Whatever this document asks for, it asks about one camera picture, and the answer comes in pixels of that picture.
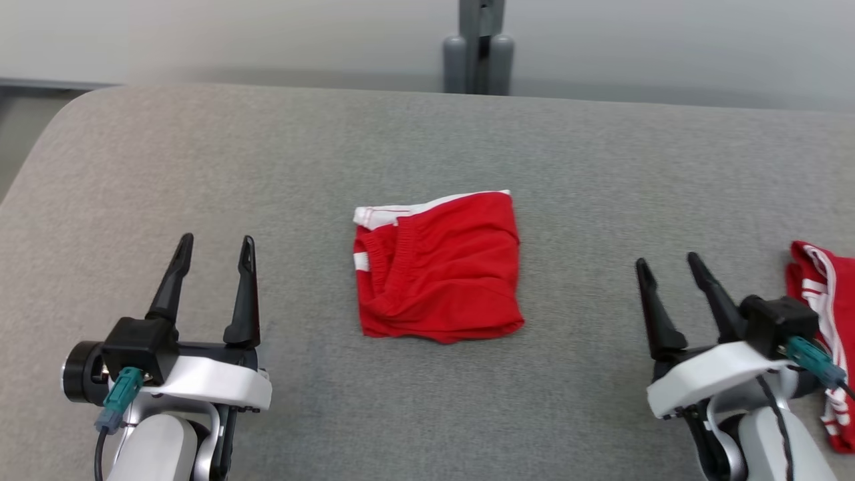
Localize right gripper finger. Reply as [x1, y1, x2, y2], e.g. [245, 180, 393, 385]
[635, 258, 689, 363]
[687, 252, 750, 345]

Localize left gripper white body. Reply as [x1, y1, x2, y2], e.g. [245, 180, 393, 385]
[137, 343, 273, 412]

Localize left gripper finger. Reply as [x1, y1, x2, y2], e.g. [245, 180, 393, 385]
[145, 232, 195, 326]
[222, 234, 261, 348]

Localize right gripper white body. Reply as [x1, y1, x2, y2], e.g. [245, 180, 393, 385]
[646, 341, 796, 420]

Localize red shirt white sleeves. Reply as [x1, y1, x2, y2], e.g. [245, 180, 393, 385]
[786, 240, 855, 455]

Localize red shorts white trim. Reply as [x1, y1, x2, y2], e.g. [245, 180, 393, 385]
[352, 190, 526, 345]

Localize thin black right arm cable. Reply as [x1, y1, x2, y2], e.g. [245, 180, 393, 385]
[758, 374, 797, 481]

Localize grey wall baseboard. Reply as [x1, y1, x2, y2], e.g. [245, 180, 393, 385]
[0, 77, 128, 92]

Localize grey metal partition post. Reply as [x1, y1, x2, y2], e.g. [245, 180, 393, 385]
[442, 0, 516, 96]

